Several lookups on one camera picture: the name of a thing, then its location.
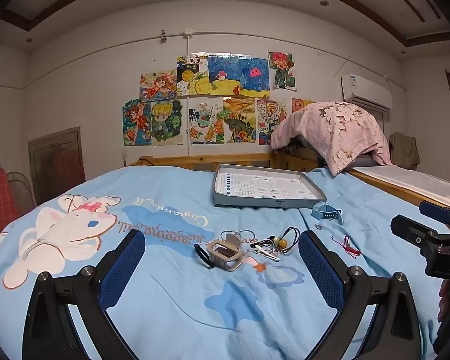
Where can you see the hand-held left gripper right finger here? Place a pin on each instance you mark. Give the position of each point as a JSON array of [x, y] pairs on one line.
[[320, 270]]

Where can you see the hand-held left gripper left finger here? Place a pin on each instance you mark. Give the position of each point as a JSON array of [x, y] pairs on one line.
[[122, 270]]

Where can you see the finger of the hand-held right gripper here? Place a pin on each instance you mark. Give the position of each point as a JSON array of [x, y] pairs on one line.
[[412, 232], [437, 212]]

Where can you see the beige watch case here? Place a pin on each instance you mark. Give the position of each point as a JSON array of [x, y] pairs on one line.
[[225, 257]]

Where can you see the grey shallow tray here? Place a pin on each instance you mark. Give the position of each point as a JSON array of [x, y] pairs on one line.
[[270, 187]]

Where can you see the silver hair clip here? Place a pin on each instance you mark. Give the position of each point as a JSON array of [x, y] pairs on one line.
[[267, 254]]

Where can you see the light blue printed bedsheet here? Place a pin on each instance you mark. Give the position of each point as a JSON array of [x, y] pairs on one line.
[[165, 307]]

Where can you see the blue wrist watch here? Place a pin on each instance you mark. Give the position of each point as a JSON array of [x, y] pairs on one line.
[[327, 213]]

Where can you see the olive green jacket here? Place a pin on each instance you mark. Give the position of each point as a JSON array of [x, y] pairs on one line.
[[404, 150]]

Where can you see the brown wooden door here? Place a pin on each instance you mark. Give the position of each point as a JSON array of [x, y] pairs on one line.
[[56, 165]]

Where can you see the pink floral blanket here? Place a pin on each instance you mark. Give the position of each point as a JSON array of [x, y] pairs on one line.
[[333, 131]]

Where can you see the white air conditioner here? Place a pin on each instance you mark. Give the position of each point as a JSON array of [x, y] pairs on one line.
[[365, 92]]

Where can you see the wooden bed frame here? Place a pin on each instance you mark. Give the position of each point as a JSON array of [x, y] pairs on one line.
[[165, 159]]

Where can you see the group of colourful wall drawings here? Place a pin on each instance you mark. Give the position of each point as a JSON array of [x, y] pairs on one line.
[[225, 97]]

